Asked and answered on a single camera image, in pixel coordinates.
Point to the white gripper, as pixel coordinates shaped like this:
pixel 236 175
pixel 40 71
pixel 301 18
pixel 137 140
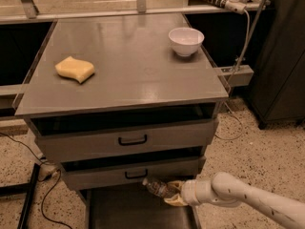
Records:
pixel 190 192

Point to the clear plastic water bottle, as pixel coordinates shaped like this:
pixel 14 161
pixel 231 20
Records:
pixel 159 188

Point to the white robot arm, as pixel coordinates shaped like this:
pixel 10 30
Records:
pixel 226 190

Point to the open grey bottom drawer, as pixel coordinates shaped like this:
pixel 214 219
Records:
pixel 131 206

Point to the grey middle drawer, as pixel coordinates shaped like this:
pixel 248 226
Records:
pixel 117 170

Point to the grey drawer cabinet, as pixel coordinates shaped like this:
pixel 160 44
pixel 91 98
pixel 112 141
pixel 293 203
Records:
pixel 135 68

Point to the grey top drawer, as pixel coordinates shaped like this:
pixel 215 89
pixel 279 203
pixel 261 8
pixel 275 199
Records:
pixel 89 136

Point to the white ceramic bowl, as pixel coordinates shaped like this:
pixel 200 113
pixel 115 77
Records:
pixel 186 41

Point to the yellow sponge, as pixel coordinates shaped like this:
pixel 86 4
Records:
pixel 76 69

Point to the white power strip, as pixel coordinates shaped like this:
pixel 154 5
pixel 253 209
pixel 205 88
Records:
pixel 231 5

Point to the black middle drawer handle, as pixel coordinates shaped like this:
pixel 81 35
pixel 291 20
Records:
pixel 136 174

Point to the black drawer handle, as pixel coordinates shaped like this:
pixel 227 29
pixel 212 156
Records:
pixel 136 174
pixel 132 141

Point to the black top drawer handle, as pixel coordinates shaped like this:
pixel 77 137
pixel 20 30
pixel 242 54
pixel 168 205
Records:
pixel 132 141

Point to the grey metal side bracket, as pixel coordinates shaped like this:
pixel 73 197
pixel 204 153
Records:
pixel 235 78

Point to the black metal frame leg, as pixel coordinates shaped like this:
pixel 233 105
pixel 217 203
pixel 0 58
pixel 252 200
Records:
pixel 24 188

